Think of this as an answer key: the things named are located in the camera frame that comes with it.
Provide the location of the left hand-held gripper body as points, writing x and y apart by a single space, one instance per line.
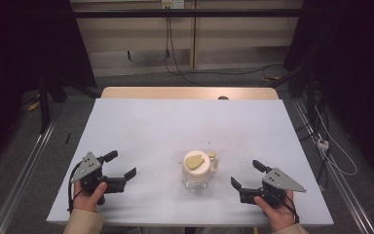
89 177

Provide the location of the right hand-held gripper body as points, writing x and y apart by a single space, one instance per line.
274 188

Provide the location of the glass jar with cream lid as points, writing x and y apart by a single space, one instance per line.
195 170

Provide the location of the person's left hand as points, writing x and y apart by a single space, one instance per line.
89 198

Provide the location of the person's right hand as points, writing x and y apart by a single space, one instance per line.
277 216

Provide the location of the small bottle with yellow cap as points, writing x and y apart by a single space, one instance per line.
213 162

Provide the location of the white board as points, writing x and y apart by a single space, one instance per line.
162 130

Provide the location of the white power strip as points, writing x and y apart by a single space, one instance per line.
322 144

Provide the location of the dark round table grommet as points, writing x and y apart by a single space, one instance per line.
223 97

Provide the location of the black metal stand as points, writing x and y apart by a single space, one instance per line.
44 107

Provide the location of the yellow floor tape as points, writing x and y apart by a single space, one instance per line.
33 106

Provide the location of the wooden table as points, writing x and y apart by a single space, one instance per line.
175 92

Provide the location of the black curtain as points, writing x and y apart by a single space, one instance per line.
29 48
354 65

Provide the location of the black horizontal bar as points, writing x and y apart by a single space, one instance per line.
188 13

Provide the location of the metal floor rail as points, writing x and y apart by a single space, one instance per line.
347 195
22 175

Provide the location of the wooden wall post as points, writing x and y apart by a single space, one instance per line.
193 35

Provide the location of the white wall socket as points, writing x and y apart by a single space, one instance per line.
172 3

